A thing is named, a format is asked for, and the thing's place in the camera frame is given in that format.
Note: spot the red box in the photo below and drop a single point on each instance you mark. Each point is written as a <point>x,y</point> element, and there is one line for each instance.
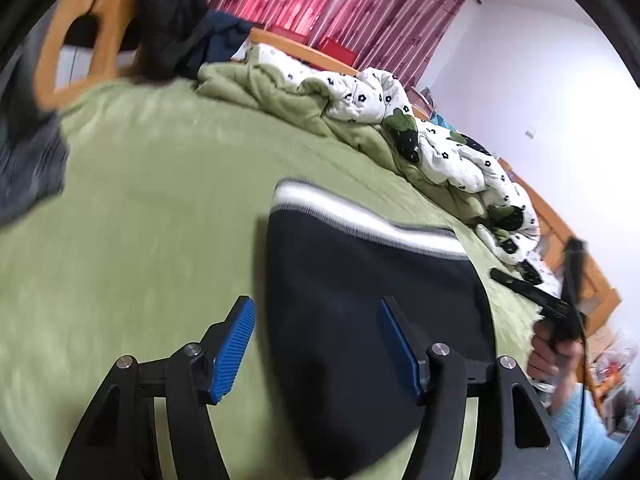
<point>338,51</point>

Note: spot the person's right forearm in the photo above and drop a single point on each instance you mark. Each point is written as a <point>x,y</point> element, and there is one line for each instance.
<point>585,435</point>

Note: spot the white wall switch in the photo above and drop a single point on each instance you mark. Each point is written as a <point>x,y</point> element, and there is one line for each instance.
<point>531,134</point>

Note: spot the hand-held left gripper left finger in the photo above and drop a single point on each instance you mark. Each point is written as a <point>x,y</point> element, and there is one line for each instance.
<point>232,350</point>

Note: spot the white storage box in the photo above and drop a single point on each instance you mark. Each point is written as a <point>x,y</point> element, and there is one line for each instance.
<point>75,67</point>

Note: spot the navy garment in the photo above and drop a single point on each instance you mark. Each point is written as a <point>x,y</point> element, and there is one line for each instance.
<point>225,35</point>

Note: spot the black pants with white stripes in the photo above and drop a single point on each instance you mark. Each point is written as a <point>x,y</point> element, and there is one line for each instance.
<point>350,285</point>

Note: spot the grey jeans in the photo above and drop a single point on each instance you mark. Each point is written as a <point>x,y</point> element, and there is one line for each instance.
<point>30,170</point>

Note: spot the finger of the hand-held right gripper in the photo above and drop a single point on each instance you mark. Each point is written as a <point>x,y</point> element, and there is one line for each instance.
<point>574,270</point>
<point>520,287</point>

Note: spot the pile of household clutter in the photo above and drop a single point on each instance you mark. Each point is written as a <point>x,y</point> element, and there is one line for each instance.
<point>607,375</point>

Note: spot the black garment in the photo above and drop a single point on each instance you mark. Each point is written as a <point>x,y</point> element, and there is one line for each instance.
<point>170,15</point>

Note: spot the person's right hand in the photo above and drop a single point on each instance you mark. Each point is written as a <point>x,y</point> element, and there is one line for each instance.
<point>542,360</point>

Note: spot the teal cloth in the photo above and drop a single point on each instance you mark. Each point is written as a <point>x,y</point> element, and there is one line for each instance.
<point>440,120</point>

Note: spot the red patterned curtain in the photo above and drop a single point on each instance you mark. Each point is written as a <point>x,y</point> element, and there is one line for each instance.
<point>350,0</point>

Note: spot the green and white floral quilt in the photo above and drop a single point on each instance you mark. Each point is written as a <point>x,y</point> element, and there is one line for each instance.
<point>360,95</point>

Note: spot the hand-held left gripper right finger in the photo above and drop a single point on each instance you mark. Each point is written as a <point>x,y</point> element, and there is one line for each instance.
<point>400,352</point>

